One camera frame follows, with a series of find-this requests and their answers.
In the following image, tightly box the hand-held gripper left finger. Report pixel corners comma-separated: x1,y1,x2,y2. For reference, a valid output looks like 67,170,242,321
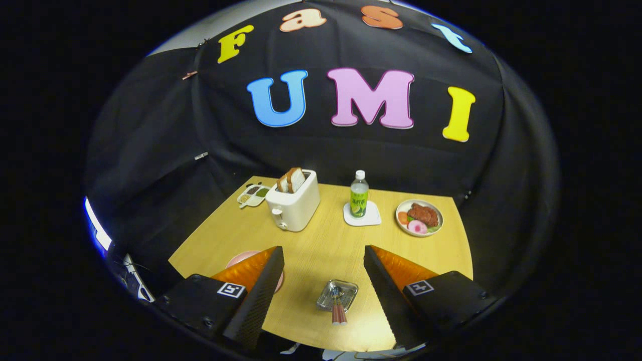
156,246,285,350

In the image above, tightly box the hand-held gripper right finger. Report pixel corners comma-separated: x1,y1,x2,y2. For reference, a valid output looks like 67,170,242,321
364,245,497,350

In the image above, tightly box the checkered handle metal spoon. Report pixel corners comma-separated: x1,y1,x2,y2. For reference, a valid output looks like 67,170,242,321
330,286,342,325

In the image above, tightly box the metal drainer basket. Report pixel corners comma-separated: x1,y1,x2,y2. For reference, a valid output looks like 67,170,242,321
316,279,359,313

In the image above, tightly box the pink plate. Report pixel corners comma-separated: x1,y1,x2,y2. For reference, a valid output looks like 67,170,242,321
225,250,285,294

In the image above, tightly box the white coaster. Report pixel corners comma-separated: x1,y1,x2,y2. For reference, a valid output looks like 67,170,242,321
343,201,382,227

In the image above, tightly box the white plate of food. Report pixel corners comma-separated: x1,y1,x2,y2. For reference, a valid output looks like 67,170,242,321
395,199,444,237

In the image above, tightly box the brown meat piece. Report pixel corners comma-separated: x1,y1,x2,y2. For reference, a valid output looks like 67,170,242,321
407,203,439,227

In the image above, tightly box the white toaster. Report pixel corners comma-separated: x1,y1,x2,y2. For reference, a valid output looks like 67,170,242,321
265,169,321,233

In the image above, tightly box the green label drink bottle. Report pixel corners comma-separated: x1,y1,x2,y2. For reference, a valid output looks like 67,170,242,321
350,170,370,218

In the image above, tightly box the white divided condiment dish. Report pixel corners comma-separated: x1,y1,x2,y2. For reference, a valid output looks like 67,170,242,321
237,184,271,209

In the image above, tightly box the white keyboard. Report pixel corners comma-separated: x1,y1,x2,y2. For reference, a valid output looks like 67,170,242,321
123,253,153,302

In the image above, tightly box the lit computer monitor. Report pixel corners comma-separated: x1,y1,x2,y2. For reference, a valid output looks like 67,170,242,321
84,197,113,251

